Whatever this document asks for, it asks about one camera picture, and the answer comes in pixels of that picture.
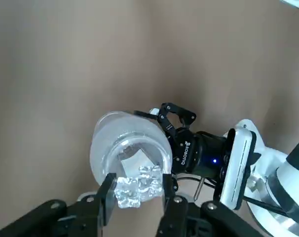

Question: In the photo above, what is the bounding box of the transparent plastic bottle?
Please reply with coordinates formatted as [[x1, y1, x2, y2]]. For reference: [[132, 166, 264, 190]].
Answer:
[[89, 110, 174, 186]]

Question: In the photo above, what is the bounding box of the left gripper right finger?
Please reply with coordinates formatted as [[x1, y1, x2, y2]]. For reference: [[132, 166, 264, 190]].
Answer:
[[156, 173, 262, 237]]

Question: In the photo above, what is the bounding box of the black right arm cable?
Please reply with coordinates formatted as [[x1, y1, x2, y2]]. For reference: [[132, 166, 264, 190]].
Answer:
[[175, 174, 292, 217]]

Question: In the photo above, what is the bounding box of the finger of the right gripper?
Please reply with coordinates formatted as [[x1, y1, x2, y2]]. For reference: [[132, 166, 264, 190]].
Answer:
[[171, 170, 180, 194], [134, 102, 197, 139]]

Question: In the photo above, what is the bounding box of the clear ice cube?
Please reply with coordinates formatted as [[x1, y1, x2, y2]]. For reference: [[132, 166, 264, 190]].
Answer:
[[114, 164, 164, 210]]

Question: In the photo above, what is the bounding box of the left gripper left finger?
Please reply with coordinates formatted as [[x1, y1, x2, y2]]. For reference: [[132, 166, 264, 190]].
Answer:
[[0, 172, 117, 237]]

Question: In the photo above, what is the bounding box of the silver metal pin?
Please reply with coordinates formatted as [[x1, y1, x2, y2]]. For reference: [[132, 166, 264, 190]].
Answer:
[[193, 176, 203, 201]]

